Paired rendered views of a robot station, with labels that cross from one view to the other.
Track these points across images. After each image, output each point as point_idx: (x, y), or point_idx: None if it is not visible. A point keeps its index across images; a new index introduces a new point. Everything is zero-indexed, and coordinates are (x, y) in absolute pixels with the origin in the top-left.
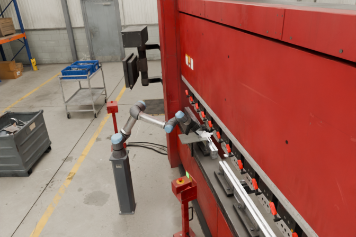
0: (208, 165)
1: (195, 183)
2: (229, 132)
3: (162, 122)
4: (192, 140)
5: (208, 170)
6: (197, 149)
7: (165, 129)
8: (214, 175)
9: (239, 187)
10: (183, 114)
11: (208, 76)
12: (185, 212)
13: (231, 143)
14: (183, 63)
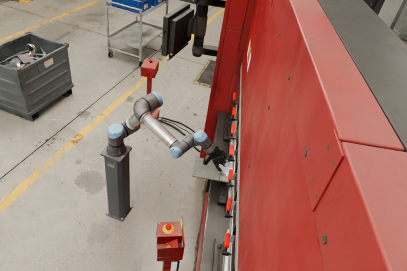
0: (214, 223)
1: (183, 244)
2: (238, 217)
3: (170, 141)
4: (209, 175)
5: (209, 232)
6: (215, 187)
7: (170, 152)
8: (212, 245)
9: None
10: (203, 138)
11: (251, 103)
12: (165, 265)
13: None
14: (246, 49)
